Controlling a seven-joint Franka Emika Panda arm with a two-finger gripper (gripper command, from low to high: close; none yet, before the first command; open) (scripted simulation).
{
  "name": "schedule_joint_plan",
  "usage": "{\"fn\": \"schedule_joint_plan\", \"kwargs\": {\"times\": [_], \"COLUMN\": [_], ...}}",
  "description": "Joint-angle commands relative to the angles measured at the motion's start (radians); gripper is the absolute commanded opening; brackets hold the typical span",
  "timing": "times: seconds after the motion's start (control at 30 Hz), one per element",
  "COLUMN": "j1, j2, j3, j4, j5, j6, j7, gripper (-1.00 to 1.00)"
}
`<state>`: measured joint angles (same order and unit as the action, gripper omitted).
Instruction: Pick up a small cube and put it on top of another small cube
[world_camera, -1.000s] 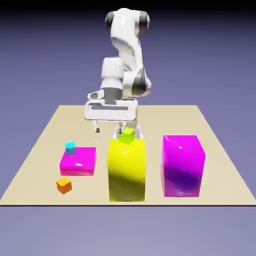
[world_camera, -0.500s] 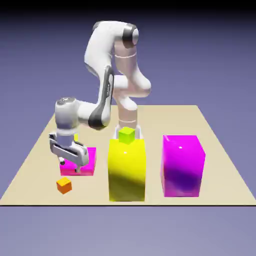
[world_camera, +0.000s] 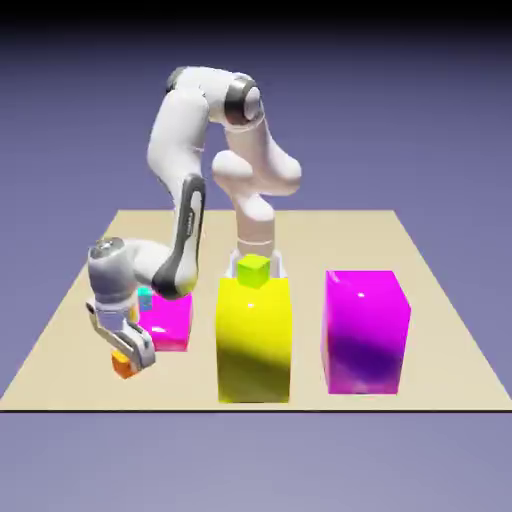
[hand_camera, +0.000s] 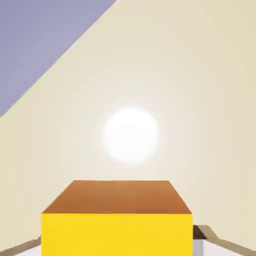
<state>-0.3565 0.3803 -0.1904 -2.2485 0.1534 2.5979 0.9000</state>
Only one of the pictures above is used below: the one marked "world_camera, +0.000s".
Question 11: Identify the small orange cube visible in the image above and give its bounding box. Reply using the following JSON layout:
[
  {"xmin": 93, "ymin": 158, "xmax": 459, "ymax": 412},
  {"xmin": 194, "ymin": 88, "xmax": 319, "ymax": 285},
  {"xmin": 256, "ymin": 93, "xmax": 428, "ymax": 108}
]
[{"xmin": 111, "ymin": 350, "xmax": 139, "ymax": 380}]

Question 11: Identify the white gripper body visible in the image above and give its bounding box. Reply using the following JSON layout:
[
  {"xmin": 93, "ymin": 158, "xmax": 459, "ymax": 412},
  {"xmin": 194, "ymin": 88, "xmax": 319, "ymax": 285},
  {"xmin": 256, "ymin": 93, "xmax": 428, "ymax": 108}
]
[{"xmin": 85, "ymin": 302, "xmax": 156, "ymax": 372}]

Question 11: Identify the small lime green cube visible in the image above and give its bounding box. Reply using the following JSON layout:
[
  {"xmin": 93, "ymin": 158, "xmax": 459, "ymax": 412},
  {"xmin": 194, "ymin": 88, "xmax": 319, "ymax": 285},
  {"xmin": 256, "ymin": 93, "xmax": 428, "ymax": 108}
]
[{"xmin": 236, "ymin": 253, "xmax": 272, "ymax": 290}]

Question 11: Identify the large yellow box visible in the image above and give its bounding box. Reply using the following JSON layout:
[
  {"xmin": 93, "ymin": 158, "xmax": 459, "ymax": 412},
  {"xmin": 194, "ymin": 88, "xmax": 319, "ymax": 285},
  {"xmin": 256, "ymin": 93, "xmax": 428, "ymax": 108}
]
[{"xmin": 216, "ymin": 276, "xmax": 291, "ymax": 404}]

